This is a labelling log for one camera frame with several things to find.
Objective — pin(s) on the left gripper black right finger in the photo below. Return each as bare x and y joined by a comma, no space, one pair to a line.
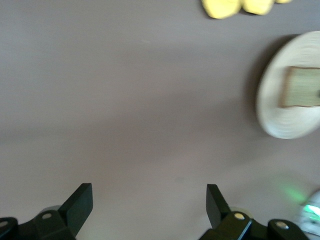
215,210

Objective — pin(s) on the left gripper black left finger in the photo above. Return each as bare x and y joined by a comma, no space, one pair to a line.
75,210

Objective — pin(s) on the round light wooden plate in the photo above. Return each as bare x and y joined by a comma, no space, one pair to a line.
275,120

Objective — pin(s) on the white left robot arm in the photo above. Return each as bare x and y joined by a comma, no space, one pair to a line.
312,215

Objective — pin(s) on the slice of brown toast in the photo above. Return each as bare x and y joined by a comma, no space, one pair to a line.
302,87

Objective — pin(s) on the brown table cover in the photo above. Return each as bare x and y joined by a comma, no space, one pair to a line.
125,87

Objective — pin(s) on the yellow quilted oven mitt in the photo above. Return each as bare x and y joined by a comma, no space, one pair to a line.
257,6
220,8

